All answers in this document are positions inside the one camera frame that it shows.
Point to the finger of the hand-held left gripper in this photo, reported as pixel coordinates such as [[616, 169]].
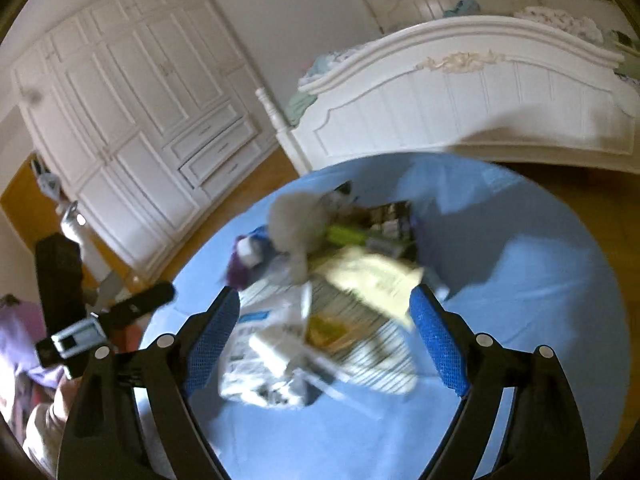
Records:
[[140, 305]]

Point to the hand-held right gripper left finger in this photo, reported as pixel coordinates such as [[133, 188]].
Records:
[[212, 340]]

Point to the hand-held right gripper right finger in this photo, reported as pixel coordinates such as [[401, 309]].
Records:
[[437, 345]]

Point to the pale yellow paper bag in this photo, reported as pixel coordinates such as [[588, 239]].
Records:
[[370, 280]]

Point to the white printed plastic bag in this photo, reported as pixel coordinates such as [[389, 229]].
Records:
[[265, 350]]

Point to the person's torso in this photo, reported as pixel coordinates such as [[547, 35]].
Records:
[[20, 340]]

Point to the purple packet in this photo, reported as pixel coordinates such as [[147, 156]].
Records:
[[245, 270]]

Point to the blue tablecloth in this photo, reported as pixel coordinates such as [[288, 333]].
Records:
[[525, 285]]

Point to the black patterned packet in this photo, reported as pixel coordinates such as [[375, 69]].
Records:
[[392, 222]]

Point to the dark green bottle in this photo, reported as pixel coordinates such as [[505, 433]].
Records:
[[350, 235]]

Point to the crumpled white tissue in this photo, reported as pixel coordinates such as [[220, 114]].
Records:
[[295, 220]]

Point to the white wardrobe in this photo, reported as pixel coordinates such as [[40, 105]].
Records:
[[140, 110]]

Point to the white bed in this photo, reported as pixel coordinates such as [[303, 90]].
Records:
[[475, 105]]

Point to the green bedsheet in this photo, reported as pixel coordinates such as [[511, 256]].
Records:
[[300, 107]]

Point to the light blue folded cloth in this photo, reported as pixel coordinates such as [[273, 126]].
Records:
[[327, 65]]

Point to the teal cloth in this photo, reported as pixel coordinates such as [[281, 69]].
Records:
[[462, 7]]

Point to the white patterned blanket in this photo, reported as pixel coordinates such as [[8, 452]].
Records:
[[560, 22]]

